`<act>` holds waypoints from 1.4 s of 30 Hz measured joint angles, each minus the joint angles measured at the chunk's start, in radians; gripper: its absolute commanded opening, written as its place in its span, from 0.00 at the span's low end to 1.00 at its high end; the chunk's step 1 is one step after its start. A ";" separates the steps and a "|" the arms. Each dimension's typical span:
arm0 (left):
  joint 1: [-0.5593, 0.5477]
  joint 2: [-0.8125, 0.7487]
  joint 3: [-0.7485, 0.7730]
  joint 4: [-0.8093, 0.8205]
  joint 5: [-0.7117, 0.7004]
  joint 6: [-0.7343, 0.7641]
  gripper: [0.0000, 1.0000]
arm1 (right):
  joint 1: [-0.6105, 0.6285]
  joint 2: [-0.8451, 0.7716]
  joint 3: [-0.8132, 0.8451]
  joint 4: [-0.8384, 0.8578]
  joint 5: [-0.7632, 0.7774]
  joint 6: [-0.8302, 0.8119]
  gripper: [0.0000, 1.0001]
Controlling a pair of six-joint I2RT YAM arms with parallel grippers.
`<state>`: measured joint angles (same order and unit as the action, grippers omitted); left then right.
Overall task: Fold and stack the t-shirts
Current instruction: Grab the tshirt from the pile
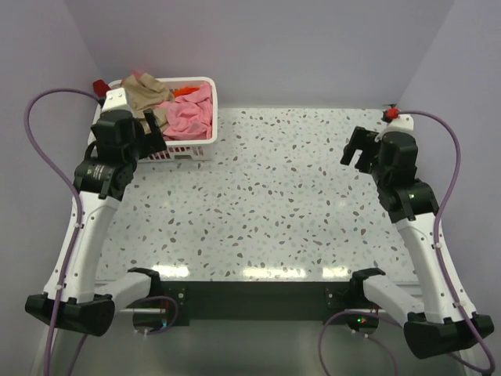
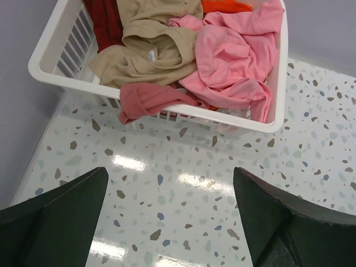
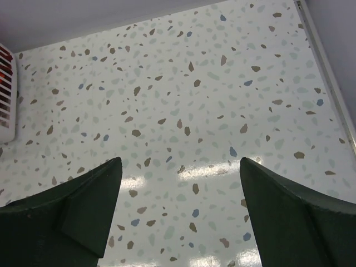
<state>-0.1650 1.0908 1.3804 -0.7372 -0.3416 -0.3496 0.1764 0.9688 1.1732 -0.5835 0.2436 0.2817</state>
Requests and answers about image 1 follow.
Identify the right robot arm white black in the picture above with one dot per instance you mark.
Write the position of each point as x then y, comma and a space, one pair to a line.
444, 320

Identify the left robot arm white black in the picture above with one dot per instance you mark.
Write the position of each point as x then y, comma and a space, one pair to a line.
70, 300

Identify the pink t shirt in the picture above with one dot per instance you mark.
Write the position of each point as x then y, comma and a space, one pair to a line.
190, 117

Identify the dark red t shirt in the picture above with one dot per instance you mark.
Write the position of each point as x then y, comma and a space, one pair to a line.
100, 88

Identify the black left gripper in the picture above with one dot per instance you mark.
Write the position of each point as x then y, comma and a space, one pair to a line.
151, 142

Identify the dusty rose t shirt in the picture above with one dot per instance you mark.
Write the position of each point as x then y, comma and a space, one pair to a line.
137, 74

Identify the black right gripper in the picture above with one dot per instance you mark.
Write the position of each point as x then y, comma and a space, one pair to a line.
360, 139

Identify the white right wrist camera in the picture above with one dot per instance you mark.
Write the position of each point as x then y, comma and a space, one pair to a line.
403, 123

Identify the beige t shirt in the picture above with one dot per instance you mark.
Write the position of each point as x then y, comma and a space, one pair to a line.
147, 93

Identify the orange t shirt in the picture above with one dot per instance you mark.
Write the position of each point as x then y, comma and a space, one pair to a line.
184, 91

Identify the white plastic laundry basket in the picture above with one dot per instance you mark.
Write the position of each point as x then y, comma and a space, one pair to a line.
200, 150

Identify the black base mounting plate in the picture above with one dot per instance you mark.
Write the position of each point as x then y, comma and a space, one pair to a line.
249, 301

